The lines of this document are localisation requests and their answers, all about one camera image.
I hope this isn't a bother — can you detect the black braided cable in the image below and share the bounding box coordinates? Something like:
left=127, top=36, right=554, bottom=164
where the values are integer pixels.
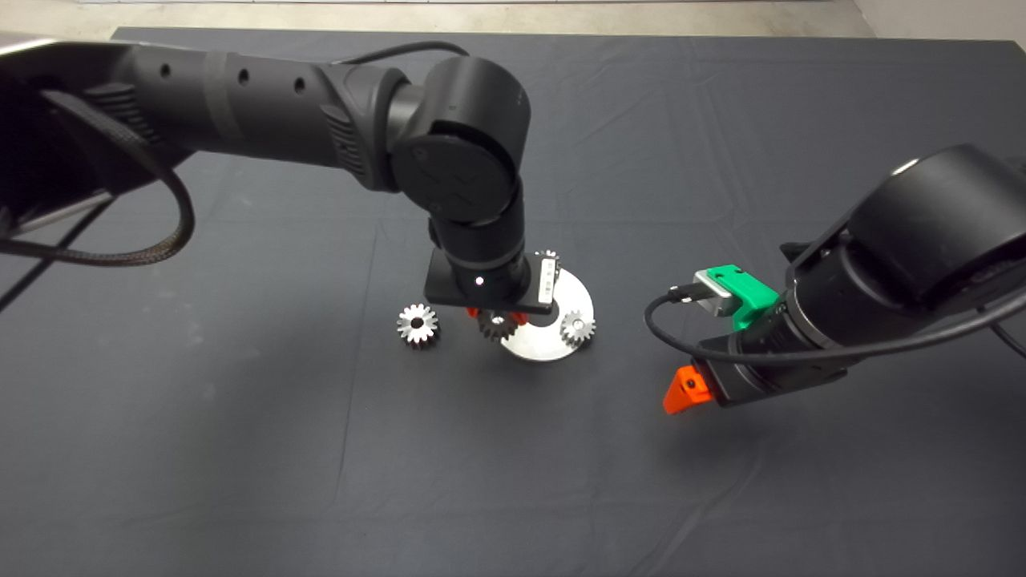
left=0, top=87, right=196, bottom=268

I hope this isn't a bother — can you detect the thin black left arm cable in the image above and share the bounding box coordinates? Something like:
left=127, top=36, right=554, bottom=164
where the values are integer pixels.
left=330, top=41, right=471, bottom=67

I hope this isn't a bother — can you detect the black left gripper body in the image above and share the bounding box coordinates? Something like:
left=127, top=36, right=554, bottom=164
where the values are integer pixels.
left=422, top=248, right=560, bottom=316

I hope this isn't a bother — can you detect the larger steel gear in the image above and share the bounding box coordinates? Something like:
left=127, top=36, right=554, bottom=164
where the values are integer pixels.
left=395, top=302, right=442, bottom=349

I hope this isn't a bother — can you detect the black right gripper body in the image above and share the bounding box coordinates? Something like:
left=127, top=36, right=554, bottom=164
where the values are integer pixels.
left=693, top=337, right=849, bottom=409

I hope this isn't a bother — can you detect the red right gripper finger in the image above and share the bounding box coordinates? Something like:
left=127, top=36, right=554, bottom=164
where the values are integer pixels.
left=662, top=365, right=713, bottom=416

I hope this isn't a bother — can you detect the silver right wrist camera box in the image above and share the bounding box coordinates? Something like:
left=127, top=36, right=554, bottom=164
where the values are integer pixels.
left=691, top=268, right=740, bottom=320

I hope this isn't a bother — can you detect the green right camera mount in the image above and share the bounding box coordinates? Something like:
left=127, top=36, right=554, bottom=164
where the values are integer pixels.
left=709, top=264, right=781, bottom=332

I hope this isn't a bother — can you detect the round metal plate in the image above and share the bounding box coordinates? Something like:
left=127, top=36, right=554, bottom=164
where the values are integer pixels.
left=499, top=268, right=596, bottom=362

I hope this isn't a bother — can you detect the dark grey table cloth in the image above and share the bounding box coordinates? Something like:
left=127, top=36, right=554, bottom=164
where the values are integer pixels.
left=0, top=26, right=1026, bottom=577

